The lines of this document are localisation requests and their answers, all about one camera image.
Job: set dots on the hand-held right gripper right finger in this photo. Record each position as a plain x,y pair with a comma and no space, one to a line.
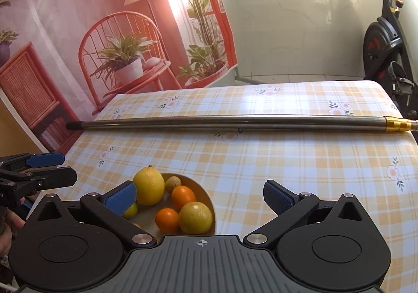
277,197

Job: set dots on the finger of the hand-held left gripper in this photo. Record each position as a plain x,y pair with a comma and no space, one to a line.
55,177
45,159

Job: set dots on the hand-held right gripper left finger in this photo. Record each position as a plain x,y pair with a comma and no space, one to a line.
120,199

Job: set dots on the small yellow lemon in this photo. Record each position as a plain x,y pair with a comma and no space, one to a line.
131,211

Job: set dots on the large yellow lemon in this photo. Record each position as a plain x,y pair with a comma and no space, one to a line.
148,186

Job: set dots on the orange tangerine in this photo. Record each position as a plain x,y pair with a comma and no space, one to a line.
166,220
183,197

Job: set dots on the cream round plate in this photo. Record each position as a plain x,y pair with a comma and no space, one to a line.
202,196

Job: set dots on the large yellow grapefruit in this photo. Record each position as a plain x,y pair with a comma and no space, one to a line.
196,218

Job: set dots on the person's left hand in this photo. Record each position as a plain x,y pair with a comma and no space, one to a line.
13,224

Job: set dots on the yellow plaid floral tablecloth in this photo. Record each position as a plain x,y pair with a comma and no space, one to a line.
294,165

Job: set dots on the long metal pole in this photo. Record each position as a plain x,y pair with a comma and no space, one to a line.
228,123

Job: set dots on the black exercise bike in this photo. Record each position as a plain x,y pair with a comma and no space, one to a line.
378,45

